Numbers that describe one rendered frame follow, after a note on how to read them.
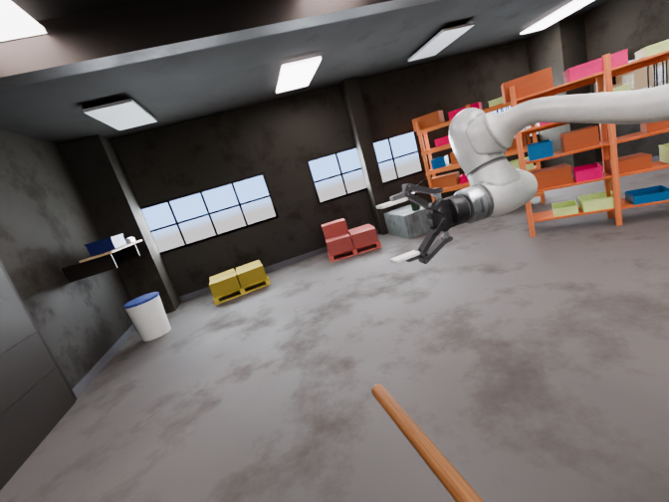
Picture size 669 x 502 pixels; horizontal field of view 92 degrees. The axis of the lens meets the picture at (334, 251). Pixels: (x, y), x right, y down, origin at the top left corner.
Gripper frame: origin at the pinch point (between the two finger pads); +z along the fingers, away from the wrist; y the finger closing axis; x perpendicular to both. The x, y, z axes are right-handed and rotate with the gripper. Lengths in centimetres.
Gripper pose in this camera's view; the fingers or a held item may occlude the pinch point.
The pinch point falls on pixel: (389, 233)
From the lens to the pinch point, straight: 78.0
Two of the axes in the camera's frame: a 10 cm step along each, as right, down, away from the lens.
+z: -9.2, 3.3, -2.1
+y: 2.8, 9.3, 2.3
